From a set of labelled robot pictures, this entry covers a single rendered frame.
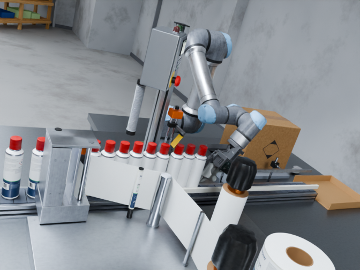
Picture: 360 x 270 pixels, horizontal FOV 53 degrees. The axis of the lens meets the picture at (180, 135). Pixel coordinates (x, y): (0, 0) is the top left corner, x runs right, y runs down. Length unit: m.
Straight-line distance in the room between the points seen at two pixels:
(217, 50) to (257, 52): 2.98
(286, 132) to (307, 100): 2.04
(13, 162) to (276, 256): 0.81
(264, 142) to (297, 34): 2.49
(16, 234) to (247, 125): 0.89
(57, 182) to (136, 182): 0.25
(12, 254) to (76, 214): 0.20
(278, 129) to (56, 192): 1.19
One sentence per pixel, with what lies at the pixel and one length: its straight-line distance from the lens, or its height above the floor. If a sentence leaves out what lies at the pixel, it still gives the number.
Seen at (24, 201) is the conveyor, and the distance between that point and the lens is 1.27.
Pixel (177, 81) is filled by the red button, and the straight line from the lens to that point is 1.23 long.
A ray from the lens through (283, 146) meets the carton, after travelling 1.99.
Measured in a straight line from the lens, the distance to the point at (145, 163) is 1.32.
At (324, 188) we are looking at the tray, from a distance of 2.16.
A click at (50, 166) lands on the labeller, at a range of 1.07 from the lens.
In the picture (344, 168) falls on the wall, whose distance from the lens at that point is 3.65.
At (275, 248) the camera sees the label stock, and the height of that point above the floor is 1.02.
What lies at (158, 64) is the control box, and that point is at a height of 1.37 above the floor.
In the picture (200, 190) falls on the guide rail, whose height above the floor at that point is 0.91.
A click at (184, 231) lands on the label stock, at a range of 1.13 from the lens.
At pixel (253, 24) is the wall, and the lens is 4.85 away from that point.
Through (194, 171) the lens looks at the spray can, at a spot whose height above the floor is 0.98.
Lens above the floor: 1.60
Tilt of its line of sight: 21 degrees down
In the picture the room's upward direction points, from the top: 16 degrees clockwise
